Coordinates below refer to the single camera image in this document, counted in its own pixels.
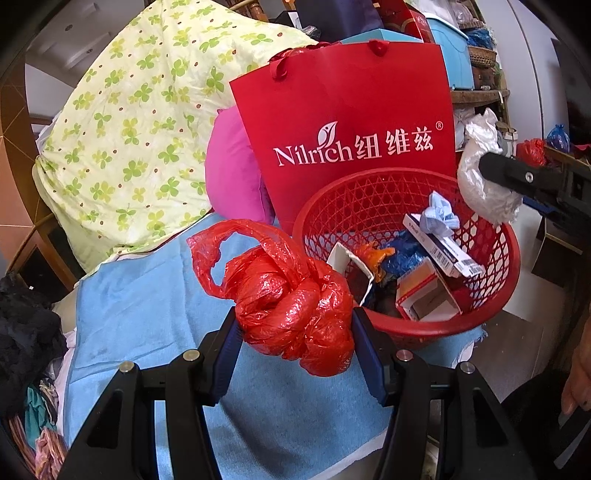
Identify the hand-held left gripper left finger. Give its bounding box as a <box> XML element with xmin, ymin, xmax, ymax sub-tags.
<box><xmin>58</xmin><ymin>308</ymin><xmax>243</xmax><ymax>480</ymax></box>

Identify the black garment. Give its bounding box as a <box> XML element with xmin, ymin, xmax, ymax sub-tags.
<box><xmin>0</xmin><ymin>272</ymin><xmax>68</xmax><ymax>402</ymax></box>

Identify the wooden shelf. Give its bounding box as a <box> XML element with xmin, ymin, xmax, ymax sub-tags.
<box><xmin>450</xmin><ymin>89</ymin><xmax>511</xmax><ymax>104</ymax></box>

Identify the light blue plastic storage box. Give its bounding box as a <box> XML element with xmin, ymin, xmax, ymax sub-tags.
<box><xmin>425</xmin><ymin>13</ymin><xmax>476</xmax><ymax>90</ymax></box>

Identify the light blue cardboard box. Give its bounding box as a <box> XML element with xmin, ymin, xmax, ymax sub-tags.
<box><xmin>339</xmin><ymin>28</ymin><xmax>426</xmax><ymax>47</ymax></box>

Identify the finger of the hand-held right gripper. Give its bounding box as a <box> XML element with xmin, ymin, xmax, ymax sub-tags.
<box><xmin>519</xmin><ymin>191</ymin><xmax>573</xmax><ymax>224</ymax></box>
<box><xmin>479</xmin><ymin>152</ymin><xmax>566</xmax><ymax>195</ymax></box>

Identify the woven basket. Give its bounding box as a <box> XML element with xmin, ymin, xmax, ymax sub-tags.
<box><xmin>468</xmin><ymin>46</ymin><xmax>499</xmax><ymax>70</ymax></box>

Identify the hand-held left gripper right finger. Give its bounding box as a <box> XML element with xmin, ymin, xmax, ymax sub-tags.
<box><xmin>352</xmin><ymin>305</ymin><xmax>539</xmax><ymax>480</ymax></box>

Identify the person's right leg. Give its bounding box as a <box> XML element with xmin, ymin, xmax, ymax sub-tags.
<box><xmin>501</xmin><ymin>388</ymin><xmax>591</xmax><ymax>480</ymax></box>

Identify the green clover print quilt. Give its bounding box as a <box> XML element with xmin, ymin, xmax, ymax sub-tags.
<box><xmin>33</xmin><ymin>0</ymin><xmax>319</xmax><ymax>278</ymax></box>

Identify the pink pillow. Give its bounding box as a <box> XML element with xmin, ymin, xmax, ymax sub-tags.
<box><xmin>205</xmin><ymin>108</ymin><xmax>278</xmax><ymax>227</ymax></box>

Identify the blue and white medicine box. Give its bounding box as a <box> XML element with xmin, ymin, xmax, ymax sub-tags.
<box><xmin>327</xmin><ymin>242</ymin><xmax>376</xmax><ymax>308</ymax></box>

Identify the blue towel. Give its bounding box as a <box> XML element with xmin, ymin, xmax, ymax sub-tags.
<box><xmin>62</xmin><ymin>215</ymin><xmax>485</xmax><ymax>480</ymax></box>

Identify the person's right hand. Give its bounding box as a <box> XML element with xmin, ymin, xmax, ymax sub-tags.
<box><xmin>561</xmin><ymin>342</ymin><xmax>591</xmax><ymax>416</ymax></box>

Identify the light blue paper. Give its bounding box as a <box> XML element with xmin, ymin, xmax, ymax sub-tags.
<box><xmin>421</xmin><ymin>193</ymin><xmax>460</xmax><ymax>232</ymax></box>

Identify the small blue plastic bag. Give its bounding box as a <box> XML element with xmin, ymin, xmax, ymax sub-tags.
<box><xmin>546</xmin><ymin>124</ymin><xmax>568</xmax><ymax>151</ymax></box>

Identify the blue plastic bundle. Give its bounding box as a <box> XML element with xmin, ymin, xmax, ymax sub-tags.
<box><xmin>466</xmin><ymin>28</ymin><xmax>495</xmax><ymax>51</ymax></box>

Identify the white plastic bag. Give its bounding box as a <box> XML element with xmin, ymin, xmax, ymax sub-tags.
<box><xmin>457</xmin><ymin>108</ymin><xmax>522</xmax><ymax>227</ymax></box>

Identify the navy bag with orange trim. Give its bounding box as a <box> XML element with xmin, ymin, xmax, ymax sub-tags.
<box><xmin>295</xmin><ymin>0</ymin><xmax>384</xmax><ymax>33</ymax></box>

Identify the orange plastic bag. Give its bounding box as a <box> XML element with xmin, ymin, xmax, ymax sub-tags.
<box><xmin>353</xmin><ymin>242</ymin><xmax>397</xmax><ymax>282</ymax></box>

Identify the red carton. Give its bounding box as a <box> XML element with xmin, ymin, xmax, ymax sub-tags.
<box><xmin>372</xmin><ymin>0</ymin><xmax>437</xmax><ymax>44</ymax></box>

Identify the white barcode medicine box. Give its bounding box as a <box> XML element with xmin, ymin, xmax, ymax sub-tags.
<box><xmin>402</xmin><ymin>212</ymin><xmax>485</xmax><ymax>278</ymax></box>

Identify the black plastic ball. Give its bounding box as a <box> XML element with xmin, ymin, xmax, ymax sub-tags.
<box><xmin>365</xmin><ymin>277</ymin><xmax>402</xmax><ymax>319</ymax></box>

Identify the red mesh basket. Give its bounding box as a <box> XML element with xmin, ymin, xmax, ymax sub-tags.
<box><xmin>292</xmin><ymin>168</ymin><xmax>522</xmax><ymax>348</ymax></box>

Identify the striped scarf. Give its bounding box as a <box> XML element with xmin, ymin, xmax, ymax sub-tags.
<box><xmin>34</xmin><ymin>427</ymin><xmax>70</xmax><ymax>480</ymax></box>

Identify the small red plastic bag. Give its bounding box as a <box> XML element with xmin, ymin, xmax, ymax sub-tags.
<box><xmin>516</xmin><ymin>138</ymin><xmax>548</xmax><ymax>168</ymax></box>

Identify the red paper bag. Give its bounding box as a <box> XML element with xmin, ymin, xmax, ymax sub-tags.
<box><xmin>229</xmin><ymin>39</ymin><xmax>458</xmax><ymax>232</ymax></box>

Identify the teal cloth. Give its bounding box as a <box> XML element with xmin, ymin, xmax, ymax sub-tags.
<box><xmin>25</xmin><ymin>385</ymin><xmax>51</xmax><ymax>450</ymax></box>

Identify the orange and white medicine box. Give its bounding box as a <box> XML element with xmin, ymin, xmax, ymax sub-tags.
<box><xmin>394</xmin><ymin>256</ymin><xmax>462</xmax><ymax>321</ymax></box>

